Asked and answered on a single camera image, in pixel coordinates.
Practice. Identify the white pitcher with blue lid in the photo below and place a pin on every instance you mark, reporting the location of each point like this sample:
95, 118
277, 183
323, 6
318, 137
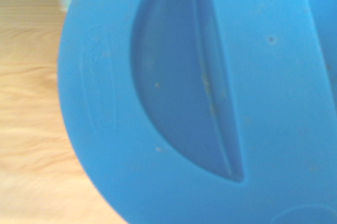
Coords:
184, 89

